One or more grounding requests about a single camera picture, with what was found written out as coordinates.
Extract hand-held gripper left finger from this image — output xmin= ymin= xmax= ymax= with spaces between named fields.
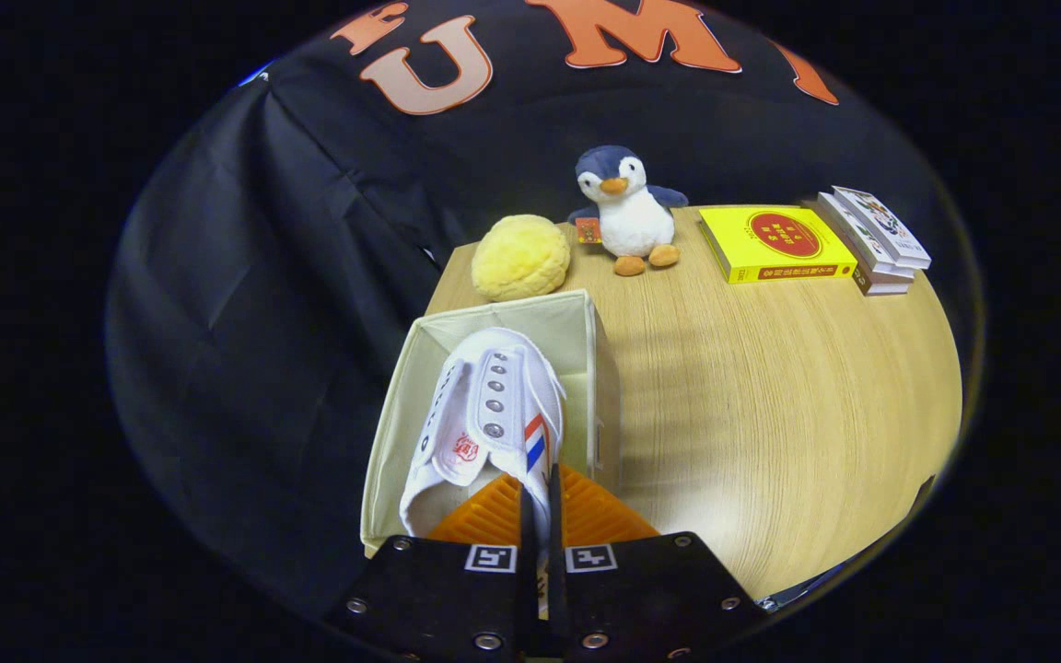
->
xmin=323 ymin=474 xmax=541 ymax=663

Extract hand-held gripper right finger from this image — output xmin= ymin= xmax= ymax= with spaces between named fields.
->
xmin=544 ymin=463 xmax=766 ymax=663

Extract white canvas shoe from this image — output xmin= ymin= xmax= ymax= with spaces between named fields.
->
xmin=399 ymin=327 xmax=568 ymax=553

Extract beige fabric storage box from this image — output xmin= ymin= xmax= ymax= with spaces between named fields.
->
xmin=360 ymin=288 xmax=624 ymax=558

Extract yellow round plush toy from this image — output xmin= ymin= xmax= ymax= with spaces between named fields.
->
xmin=471 ymin=214 xmax=573 ymax=303

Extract penguin plush toy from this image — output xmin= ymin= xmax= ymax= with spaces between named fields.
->
xmin=567 ymin=145 xmax=690 ymax=278

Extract yellow book with red circle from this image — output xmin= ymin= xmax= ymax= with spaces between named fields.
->
xmin=698 ymin=206 xmax=859 ymax=285

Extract white illustrated cover book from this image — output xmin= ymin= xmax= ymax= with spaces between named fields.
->
xmin=832 ymin=185 xmax=933 ymax=271

